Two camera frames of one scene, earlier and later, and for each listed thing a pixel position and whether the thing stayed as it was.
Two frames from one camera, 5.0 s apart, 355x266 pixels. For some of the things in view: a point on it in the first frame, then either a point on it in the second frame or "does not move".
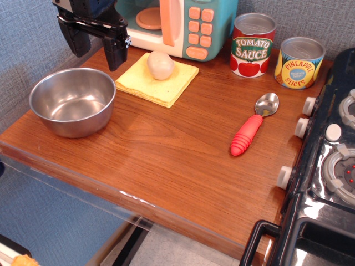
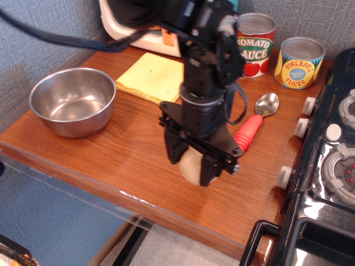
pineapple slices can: x=299 y=62 does not move
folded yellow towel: x=138 y=81 does not move
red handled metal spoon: x=265 y=105 does not move
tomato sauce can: x=252 y=42 does not move
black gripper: x=98 y=16 to x=201 y=123
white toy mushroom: x=160 y=65 to x=191 y=165
